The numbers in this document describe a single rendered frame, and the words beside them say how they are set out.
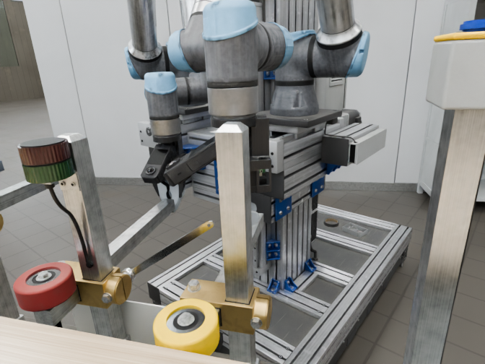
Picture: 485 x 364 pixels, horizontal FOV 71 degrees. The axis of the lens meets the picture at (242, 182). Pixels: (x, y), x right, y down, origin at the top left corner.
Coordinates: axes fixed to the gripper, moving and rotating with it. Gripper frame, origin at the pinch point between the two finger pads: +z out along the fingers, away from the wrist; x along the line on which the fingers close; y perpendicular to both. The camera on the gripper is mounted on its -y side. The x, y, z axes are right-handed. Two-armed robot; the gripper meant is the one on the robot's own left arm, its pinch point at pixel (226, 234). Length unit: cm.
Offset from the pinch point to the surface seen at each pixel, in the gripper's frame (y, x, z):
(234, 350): -0.1, -10.4, 15.1
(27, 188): -43.1, 22.8, -2.9
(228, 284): -0.5, -10.2, 2.8
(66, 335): -20.4, -17.6, 2.4
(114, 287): -19.0, -3.6, 6.1
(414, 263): 114, 114, 92
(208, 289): -3.6, -7.1, 5.7
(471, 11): 170, 177, -51
